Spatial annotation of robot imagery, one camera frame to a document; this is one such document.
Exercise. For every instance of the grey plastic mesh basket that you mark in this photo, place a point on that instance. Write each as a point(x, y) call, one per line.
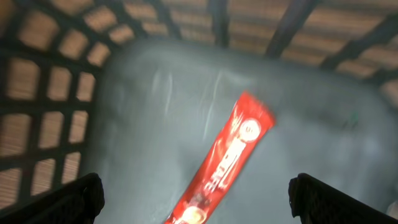
point(136, 92)

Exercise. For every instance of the red stick sachet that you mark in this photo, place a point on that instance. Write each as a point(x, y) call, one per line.
point(249, 121)

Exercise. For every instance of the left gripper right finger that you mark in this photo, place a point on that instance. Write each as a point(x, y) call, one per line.
point(318, 203)

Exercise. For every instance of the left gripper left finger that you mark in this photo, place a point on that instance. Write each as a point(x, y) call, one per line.
point(79, 201)

